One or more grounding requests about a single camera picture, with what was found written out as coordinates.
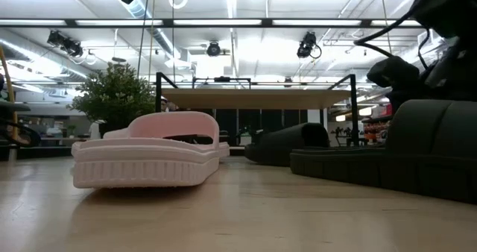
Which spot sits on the wooden shelf with black frame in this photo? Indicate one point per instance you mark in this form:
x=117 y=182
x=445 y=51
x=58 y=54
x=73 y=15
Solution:
x=253 y=98

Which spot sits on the green potted plant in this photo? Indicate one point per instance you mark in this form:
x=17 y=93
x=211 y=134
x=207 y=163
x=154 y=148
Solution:
x=112 y=95

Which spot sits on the pink foam slide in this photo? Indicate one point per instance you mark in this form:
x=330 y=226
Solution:
x=149 y=166
x=115 y=134

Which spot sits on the black desk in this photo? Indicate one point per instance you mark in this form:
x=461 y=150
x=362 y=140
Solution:
x=13 y=106

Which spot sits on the black ceiling light rail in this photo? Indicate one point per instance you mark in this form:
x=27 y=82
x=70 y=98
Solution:
x=167 y=22

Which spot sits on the black storage rack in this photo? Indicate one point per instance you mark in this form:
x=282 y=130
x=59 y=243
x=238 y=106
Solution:
x=376 y=130

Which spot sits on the black ceiling spotlight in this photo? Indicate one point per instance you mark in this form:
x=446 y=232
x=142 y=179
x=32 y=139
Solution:
x=213 y=49
x=74 y=48
x=56 y=38
x=306 y=45

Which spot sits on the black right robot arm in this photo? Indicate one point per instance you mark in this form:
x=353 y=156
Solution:
x=447 y=6

